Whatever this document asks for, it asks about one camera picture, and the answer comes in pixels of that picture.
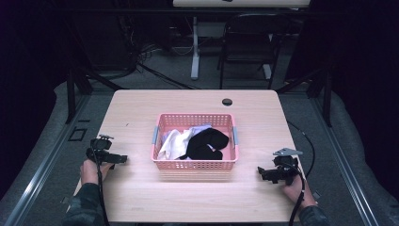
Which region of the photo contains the person's left hand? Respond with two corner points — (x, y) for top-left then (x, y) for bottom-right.
(79, 157), (115, 186)

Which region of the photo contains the black metal stand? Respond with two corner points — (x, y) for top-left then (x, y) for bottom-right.
(64, 62), (126, 124)
(276, 64), (334, 128)

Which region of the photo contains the black cloth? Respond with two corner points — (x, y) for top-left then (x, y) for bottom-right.
(180, 127), (231, 161)

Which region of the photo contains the bundle of floor cables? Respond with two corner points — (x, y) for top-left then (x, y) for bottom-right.
(116, 15), (201, 90)

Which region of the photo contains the silver floor rail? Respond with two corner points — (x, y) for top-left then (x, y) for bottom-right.
(309, 95), (381, 226)
(3, 93), (92, 226)

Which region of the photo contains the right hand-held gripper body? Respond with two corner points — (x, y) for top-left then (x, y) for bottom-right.
(272, 147), (304, 186)

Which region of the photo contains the thin black cable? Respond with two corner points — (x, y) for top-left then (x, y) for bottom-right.
(286, 120), (316, 179)

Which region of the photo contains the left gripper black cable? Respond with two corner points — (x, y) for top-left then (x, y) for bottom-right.
(92, 150), (111, 226)

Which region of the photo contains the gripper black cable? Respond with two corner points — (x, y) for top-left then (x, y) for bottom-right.
(287, 165), (307, 226)
(92, 150), (111, 226)

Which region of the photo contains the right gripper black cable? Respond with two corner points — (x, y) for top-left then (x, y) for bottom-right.
(287, 165), (307, 226)

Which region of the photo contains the pink plastic basket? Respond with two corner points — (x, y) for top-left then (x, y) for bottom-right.
(151, 112), (240, 171)

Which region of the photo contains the black folding chair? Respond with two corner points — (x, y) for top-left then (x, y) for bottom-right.
(216, 12), (293, 90)

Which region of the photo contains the person's right hand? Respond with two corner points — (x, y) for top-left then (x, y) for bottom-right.
(279, 179), (317, 209)

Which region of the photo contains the white desk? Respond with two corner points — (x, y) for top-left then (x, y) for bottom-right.
(172, 0), (311, 81)

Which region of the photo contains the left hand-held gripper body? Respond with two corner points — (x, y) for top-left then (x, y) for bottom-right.
(86, 134), (115, 165)

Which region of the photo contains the lavender cloth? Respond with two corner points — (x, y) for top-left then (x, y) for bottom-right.
(161, 123), (214, 145)

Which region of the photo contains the white cloth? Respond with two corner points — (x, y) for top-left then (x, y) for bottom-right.
(156, 127), (196, 161)

